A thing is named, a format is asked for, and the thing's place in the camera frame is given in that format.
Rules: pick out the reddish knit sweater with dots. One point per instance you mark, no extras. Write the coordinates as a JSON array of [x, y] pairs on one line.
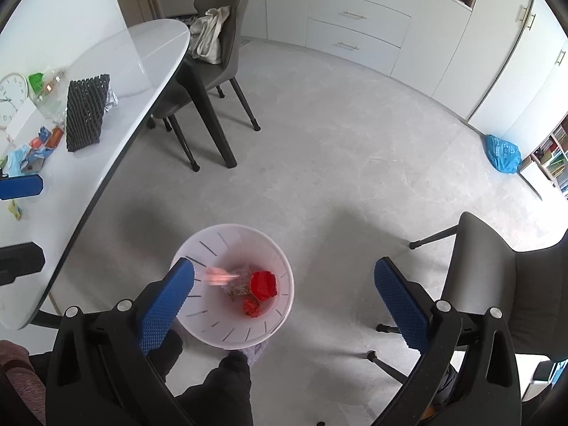
[[17, 386]]

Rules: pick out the green snack packet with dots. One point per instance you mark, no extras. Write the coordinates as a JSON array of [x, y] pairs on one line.
[[36, 82]]

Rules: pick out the tall white cabinet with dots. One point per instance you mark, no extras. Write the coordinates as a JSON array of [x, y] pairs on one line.
[[501, 53]]

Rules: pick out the blue plastic bag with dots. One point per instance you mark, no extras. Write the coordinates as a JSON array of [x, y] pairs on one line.
[[503, 153]]

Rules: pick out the red crumpled wrapper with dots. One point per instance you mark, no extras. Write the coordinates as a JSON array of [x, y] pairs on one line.
[[264, 285]]

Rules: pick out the white cardboard box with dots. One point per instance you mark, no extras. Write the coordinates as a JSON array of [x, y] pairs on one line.
[[22, 120]]

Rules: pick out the white plastic waste bin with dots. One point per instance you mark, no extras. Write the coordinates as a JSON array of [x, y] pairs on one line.
[[208, 310]]

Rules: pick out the beige tote bag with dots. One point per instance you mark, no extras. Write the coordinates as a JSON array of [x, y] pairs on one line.
[[211, 35]]

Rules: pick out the person's dark trousers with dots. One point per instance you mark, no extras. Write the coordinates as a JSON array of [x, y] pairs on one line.
[[217, 390]]

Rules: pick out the pink snack wrapper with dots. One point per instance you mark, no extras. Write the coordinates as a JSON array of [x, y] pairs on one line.
[[219, 276]]

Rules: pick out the white bookshelf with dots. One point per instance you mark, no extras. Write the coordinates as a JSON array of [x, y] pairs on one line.
[[550, 155]]

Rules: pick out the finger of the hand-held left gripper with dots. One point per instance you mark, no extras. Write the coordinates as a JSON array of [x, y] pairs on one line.
[[20, 186], [20, 262]]

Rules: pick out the white wall clock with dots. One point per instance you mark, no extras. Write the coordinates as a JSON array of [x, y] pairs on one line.
[[11, 97]]

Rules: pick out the orange snack wrapper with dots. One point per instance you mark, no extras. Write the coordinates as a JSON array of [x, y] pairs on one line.
[[56, 136]]

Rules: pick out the blue and red wrapper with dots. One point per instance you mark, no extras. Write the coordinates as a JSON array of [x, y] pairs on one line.
[[39, 156]]

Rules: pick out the black foam mesh sheet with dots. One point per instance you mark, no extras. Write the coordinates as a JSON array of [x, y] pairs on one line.
[[86, 111]]

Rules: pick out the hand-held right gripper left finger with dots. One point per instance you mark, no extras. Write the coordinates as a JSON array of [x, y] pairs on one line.
[[166, 306]]

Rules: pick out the blue snack wrapper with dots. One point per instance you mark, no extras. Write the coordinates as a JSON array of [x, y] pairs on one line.
[[43, 135]]

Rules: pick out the light blue wrapper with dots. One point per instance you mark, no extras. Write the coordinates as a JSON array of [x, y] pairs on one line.
[[15, 159]]

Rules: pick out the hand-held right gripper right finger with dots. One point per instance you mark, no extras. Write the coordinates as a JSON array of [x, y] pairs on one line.
[[401, 306]]

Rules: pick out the clear plastic container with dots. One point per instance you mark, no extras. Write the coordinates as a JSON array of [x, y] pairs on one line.
[[49, 100]]

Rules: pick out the grey chair with black legs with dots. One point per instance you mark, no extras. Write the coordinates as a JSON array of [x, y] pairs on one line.
[[488, 275], [230, 31]]

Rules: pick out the paper ball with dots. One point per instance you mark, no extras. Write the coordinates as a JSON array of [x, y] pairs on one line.
[[111, 100]]

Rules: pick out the clear plastic bag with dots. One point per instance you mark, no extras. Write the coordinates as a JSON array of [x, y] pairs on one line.
[[256, 353]]

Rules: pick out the clear crumpled wrapper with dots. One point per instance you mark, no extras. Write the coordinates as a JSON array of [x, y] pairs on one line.
[[237, 290]]

